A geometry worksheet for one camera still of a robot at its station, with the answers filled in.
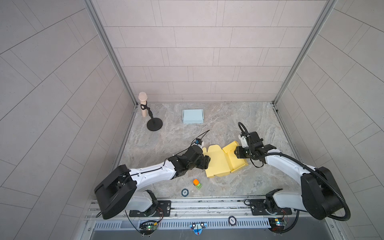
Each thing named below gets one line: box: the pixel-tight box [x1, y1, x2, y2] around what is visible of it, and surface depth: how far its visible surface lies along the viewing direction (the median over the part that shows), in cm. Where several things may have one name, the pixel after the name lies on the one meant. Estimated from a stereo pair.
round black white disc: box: [228, 215, 237, 227], surface depth 69 cm
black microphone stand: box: [140, 101, 163, 132], surface depth 104 cm
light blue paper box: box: [182, 109, 204, 124], surface depth 107 cm
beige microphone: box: [138, 91, 148, 118], surface depth 86 cm
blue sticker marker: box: [189, 222, 208, 235], surface depth 67 cm
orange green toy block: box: [193, 179, 202, 190], surface depth 78 cm
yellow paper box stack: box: [202, 140, 248, 178], surface depth 87 cm
